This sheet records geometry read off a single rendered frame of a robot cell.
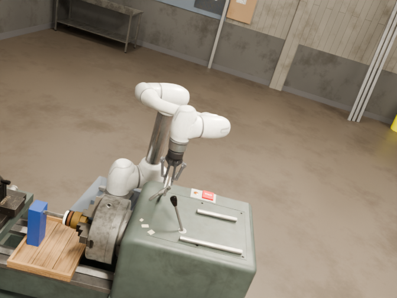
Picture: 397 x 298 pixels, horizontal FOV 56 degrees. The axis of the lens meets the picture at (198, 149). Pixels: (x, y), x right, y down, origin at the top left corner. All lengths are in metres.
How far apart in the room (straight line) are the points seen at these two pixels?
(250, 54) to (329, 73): 1.82
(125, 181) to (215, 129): 0.92
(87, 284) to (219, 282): 0.64
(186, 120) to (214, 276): 0.68
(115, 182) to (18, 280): 0.78
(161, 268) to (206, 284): 0.21
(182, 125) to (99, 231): 0.60
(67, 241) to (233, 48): 7.33
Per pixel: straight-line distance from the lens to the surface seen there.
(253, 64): 8.91
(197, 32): 8.96
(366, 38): 8.98
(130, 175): 2.40
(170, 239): 1.65
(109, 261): 1.83
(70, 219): 1.90
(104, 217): 1.75
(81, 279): 1.96
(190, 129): 1.62
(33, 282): 2.06
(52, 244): 2.08
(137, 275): 1.75
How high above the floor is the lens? 2.35
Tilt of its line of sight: 27 degrees down
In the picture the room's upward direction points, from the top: 16 degrees clockwise
